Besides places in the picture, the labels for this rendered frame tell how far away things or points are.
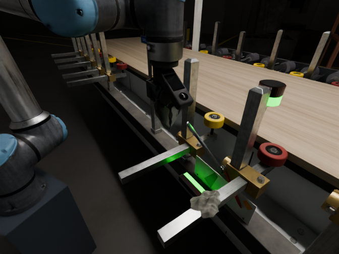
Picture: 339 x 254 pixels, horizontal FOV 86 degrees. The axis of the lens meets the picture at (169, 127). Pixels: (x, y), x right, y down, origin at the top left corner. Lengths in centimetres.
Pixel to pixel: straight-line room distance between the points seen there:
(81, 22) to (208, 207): 46
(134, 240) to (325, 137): 118
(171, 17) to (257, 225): 64
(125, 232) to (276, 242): 100
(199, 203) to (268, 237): 28
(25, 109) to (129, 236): 99
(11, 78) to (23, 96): 7
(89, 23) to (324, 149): 72
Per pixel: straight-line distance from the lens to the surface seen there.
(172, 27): 45
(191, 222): 47
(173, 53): 46
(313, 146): 74
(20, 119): 92
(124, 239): 143
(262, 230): 70
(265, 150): 63
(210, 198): 49
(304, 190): 80
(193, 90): 65
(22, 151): 88
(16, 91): 89
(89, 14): 38
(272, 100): 50
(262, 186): 57
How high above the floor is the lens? 127
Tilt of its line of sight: 33 degrees down
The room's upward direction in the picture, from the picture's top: straight up
